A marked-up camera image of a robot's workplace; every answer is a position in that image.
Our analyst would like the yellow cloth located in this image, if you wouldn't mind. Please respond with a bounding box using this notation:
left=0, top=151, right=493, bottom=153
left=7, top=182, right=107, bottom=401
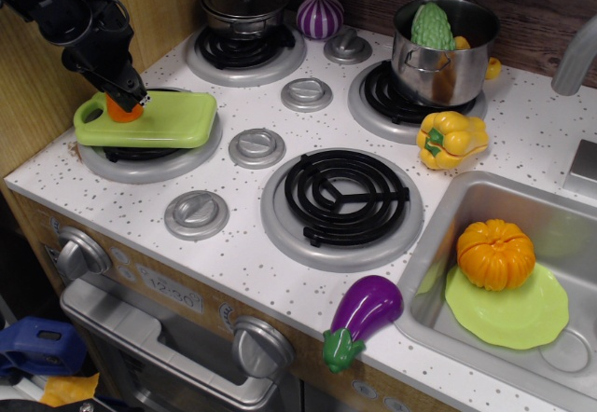
left=39, top=373, right=100, bottom=407

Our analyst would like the silver top knob back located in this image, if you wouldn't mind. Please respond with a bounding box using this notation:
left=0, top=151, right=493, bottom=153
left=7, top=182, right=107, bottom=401
left=324, top=28, right=372, bottom=65

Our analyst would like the front left stove burner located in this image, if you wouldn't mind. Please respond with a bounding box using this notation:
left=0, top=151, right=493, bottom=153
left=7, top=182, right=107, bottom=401
left=76, top=88, right=222, bottom=185

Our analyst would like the silver oven knob right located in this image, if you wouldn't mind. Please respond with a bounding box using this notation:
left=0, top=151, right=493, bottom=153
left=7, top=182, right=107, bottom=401
left=232, top=315, right=296, bottom=380

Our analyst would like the blue plastic object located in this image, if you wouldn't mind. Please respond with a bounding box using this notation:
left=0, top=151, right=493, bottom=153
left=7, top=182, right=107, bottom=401
left=1, top=316, right=87, bottom=377

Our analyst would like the green plastic cutting board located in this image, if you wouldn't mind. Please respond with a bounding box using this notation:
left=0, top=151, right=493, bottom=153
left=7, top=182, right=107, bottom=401
left=74, top=90, right=217, bottom=149

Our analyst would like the front right stove burner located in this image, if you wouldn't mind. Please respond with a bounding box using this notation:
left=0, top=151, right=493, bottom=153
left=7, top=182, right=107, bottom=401
left=260, top=148, right=423, bottom=273

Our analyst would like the silver oven knob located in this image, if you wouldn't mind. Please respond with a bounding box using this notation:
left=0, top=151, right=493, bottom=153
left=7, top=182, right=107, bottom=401
left=232, top=315, right=296, bottom=380
left=56, top=227, right=112, bottom=280

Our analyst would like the silver top knob upper middle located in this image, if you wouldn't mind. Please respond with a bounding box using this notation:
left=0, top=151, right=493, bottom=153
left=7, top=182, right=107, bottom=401
left=281, top=77, right=333, bottom=113

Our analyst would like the silver top knob lower middle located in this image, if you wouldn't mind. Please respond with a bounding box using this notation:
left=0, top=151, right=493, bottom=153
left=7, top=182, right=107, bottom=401
left=229, top=129, right=286, bottom=169

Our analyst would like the orange toy carrot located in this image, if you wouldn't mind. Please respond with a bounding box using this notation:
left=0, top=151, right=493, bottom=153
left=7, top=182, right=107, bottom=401
left=105, top=94, right=144, bottom=123

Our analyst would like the light green plate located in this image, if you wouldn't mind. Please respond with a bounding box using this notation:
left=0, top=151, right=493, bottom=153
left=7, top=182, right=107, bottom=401
left=445, top=264, right=570, bottom=350

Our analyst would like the tall steel pot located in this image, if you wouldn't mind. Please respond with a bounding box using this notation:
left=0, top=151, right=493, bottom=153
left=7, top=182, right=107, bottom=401
left=391, top=0, right=500, bottom=107

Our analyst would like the purple striped toy onion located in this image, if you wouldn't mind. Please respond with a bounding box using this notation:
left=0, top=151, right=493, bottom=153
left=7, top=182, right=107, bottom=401
left=296, top=0, right=344, bottom=40

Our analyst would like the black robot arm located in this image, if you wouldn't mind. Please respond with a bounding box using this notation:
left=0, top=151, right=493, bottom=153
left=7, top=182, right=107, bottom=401
left=1, top=0, right=149, bottom=113

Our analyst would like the steel sink basin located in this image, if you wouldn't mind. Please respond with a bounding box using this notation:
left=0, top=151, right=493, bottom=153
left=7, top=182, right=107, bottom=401
left=397, top=172, right=596, bottom=411

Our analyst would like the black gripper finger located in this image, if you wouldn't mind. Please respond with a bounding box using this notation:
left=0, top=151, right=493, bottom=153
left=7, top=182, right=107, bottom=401
left=107, top=84, right=150, bottom=113

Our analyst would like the silver faucet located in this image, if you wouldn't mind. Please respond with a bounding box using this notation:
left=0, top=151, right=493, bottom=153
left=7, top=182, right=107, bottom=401
left=551, top=16, right=596, bottom=96

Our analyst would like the green toy bitter gourd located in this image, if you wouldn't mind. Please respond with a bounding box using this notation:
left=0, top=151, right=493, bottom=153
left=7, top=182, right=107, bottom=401
left=410, top=2, right=456, bottom=50

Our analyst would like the silver oven knob left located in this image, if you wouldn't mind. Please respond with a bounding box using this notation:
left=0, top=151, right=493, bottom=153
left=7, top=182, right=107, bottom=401
left=56, top=227, right=112, bottom=280

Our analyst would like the stove burner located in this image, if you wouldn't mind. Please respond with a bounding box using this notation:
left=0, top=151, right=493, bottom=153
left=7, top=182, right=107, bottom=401
left=76, top=88, right=222, bottom=185
left=260, top=148, right=423, bottom=273
left=348, top=60, right=487, bottom=145
left=186, top=25, right=307, bottom=88

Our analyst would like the small pot with glass lid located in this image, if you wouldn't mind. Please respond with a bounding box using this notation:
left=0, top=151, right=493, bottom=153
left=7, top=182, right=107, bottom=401
left=201, top=0, right=290, bottom=40

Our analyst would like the back left stove burner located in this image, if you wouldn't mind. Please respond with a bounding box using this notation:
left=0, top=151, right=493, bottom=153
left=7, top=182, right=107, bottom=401
left=186, top=25, right=307, bottom=88

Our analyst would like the silver top knob front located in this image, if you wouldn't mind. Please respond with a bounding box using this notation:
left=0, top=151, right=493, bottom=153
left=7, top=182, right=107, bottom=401
left=164, top=190, right=229, bottom=240

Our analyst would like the purple toy eggplant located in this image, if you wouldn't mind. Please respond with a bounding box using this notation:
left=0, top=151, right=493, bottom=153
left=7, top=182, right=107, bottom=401
left=323, top=275, right=404, bottom=374

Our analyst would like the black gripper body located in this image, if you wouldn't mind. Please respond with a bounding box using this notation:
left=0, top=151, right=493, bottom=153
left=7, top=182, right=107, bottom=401
left=62, top=0, right=143, bottom=94

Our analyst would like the yellow toy bell pepper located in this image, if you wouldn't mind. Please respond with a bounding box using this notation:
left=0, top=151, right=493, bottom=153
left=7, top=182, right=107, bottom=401
left=416, top=111, right=489, bottom=170

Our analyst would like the silver oven door handle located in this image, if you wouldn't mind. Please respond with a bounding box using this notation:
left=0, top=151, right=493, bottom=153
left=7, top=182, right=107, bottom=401
left=61, top=280, right=285, bottom=411

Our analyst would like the small yellow toy behind pot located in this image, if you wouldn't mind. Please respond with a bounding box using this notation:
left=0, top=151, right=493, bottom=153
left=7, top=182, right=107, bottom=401
left=485, top=57, right=502, bottom=80

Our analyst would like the orange toy pumpkin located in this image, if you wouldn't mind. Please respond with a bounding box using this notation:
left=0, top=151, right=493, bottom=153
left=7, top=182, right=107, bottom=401
left=456, top=219, right=536, bottom=292

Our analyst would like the back right stove burner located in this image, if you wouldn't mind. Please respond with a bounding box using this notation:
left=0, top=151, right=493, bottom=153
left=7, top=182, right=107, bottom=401
left=348, top=60, right=487, bottom=145

